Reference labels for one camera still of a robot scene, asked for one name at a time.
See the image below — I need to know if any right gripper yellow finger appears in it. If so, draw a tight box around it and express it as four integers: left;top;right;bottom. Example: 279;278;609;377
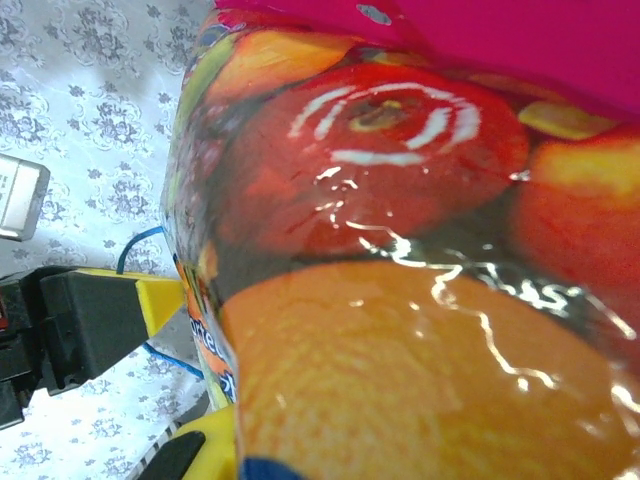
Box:
137;403;239;480

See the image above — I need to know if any blue checkered paper bag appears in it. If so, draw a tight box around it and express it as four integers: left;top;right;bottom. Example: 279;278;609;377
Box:
117;224;207;381

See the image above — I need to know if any large pink fruit candy bag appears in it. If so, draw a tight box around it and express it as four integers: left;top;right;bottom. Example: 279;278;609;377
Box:
162;0;640;480

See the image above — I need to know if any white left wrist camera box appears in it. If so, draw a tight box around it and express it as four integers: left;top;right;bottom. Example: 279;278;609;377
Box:
0;152;52;244

